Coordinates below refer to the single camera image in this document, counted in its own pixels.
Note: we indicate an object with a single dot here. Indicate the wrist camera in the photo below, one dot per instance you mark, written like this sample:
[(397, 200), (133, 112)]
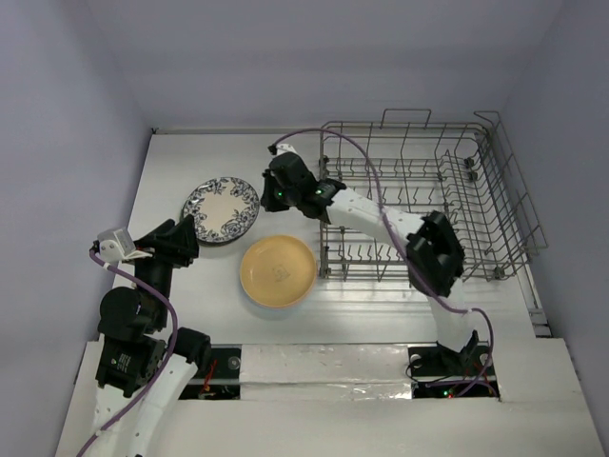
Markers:
[(116, 245), (281, 148)]

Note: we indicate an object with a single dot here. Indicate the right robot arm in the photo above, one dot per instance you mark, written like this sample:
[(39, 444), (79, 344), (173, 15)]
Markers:
[(433, 254)]

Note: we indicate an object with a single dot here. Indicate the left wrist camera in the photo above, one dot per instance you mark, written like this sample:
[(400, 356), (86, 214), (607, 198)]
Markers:
[(116, 245)]

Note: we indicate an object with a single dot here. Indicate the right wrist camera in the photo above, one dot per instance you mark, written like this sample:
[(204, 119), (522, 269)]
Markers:
[(281, 148)]

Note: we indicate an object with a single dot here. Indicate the yellow plate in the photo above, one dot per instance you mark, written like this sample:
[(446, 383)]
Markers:
[(278, 263)]

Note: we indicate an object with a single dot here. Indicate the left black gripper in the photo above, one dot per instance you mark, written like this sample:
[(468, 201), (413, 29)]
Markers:
[(176, 242)]

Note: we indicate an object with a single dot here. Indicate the metal wire dish rack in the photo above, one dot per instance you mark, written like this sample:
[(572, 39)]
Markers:
[(466, 170)]

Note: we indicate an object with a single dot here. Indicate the grey plate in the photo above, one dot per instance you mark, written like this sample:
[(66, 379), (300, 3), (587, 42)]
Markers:
[(218, 237)]

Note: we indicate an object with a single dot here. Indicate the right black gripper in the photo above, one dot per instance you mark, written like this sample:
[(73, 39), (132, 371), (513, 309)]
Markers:
[(274, 191)]

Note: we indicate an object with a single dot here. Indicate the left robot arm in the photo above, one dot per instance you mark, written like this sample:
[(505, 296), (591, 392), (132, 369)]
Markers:
[(147, 358)]

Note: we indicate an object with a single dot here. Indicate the blue patterned plate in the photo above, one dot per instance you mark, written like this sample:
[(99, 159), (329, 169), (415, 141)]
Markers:
[(223, 200)]

